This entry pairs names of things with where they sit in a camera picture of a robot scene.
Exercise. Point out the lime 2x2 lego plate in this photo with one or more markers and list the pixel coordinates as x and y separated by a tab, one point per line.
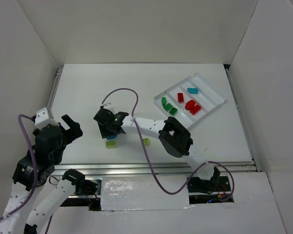
110	144

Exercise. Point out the lime square lego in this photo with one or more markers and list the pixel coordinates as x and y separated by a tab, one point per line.
146	141

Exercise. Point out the green 2x4 lego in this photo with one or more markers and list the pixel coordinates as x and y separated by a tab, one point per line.
173	111

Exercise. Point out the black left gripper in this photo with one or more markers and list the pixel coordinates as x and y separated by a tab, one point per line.
69	130

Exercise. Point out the white foil cover plate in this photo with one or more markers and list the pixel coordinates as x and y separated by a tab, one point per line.
134	193

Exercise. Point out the red curved lego brick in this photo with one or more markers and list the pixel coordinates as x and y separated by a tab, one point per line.
180	97

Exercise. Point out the red oval lego brick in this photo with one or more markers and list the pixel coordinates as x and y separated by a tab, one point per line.
190	104

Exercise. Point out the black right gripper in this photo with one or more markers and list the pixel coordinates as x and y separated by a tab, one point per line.
105	128

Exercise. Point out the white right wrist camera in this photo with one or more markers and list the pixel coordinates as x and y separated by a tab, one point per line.
109	106

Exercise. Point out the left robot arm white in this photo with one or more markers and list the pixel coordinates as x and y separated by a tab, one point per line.
31	174

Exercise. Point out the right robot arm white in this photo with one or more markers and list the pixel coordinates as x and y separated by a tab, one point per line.
174	137

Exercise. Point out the cyan oval lego brick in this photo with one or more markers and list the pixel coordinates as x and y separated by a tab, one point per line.
111	137

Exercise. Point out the cyan 2x4 lego plate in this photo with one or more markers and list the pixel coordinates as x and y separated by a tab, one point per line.
193	91

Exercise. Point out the white divided plastic tray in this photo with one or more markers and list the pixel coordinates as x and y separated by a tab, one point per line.
189	100

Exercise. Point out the green sloped lego brick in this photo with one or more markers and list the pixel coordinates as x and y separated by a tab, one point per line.
164	101

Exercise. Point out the red 2x4 lego brick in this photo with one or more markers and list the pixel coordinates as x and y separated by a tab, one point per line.
195	109

